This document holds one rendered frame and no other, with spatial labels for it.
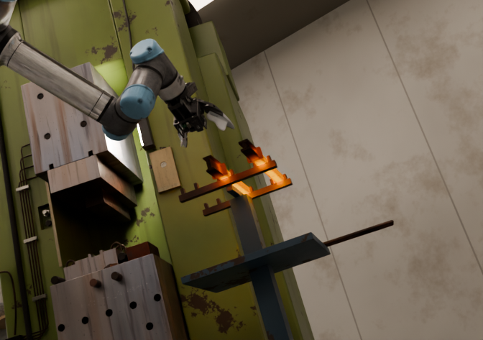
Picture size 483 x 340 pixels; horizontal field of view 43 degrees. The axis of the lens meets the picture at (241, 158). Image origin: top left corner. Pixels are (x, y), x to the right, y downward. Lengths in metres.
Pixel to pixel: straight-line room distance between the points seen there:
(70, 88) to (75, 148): 0.91
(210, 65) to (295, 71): 3.48
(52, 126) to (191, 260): 0.76
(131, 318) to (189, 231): 0.41
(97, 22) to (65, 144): 0.64
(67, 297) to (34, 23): 1.30
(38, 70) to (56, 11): 1.42
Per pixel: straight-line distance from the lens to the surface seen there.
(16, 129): 2.77
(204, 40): 3.44
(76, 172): 2.41
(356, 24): 6.39
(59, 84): 1.55
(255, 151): 1.79
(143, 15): 2.78
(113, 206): 2.54
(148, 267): 2.15
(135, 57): 1.50
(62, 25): 2.90
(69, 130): 2.48
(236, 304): 2.26
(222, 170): 1.82
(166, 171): 2.41
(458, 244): 5.61
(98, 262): 2.28
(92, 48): 2.78
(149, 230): 2.76
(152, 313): 2.12
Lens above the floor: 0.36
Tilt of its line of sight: 21 degrees up
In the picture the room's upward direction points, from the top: 17 degrees counter-clockwise
